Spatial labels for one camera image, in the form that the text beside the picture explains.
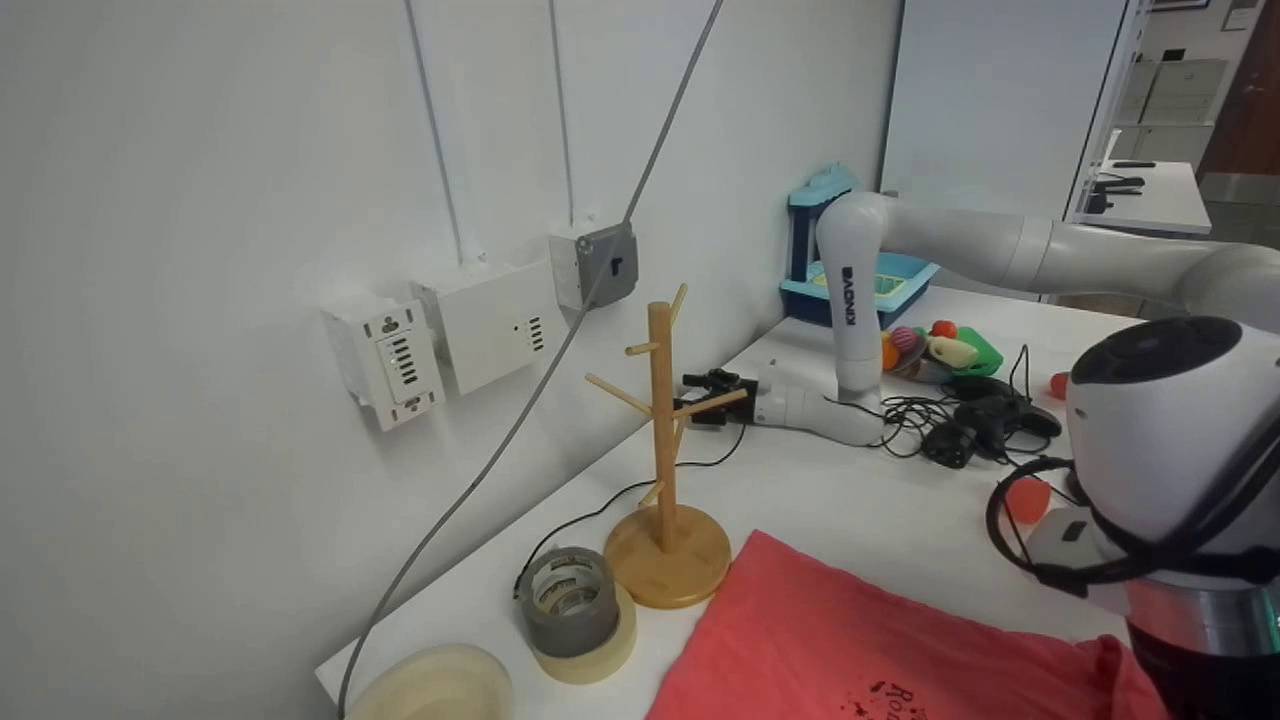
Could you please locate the orange toy fruit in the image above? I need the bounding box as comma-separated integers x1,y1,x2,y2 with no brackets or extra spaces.
878,322,932,381

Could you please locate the plain white wall box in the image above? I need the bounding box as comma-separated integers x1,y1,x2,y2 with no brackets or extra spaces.
412,257,568,398

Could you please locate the orange printed sweatshirt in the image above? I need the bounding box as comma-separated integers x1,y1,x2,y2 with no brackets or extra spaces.
649,528,1171,720

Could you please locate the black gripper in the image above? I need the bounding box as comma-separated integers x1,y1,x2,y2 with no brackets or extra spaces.
1147,637,1280,720

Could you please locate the wooden mug tree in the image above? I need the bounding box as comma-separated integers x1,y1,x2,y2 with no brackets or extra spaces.
580,279,756,613

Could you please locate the grey hanging wall cable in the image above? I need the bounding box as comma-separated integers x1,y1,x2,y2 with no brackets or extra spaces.
333,0,732,720

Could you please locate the black tangled cable bundle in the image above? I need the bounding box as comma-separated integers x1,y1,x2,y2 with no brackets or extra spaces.
878,370,1068,470

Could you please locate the white jointed support arm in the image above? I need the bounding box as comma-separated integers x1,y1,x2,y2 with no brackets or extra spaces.
752,188,1280,453

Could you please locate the black thin table cable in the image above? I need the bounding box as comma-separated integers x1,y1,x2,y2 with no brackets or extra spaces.
513,419,752,604

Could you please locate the white background table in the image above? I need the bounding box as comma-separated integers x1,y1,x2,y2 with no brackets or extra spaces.
1063,154,1218,240

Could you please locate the cream bowl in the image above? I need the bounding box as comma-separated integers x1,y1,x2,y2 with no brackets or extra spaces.
339,640,518,720

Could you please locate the beige tape roll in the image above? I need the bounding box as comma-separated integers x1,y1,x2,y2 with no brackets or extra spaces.
527,604,642,689

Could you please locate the grey duct tape roll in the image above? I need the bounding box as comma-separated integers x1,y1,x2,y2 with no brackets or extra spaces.
513,543,623,660

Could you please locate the white wall conduit pipe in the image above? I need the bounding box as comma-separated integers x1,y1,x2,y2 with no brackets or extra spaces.
401,0,474,270
550,0,580,232

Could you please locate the small black end device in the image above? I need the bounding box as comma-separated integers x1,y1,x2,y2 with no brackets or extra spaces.
675,368,765,431

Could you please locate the white socket box with sticker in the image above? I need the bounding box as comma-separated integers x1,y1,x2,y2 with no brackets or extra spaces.
321,283,451,436

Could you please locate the grey junction box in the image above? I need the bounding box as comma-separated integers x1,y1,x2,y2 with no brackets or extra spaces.
550,217,645,314

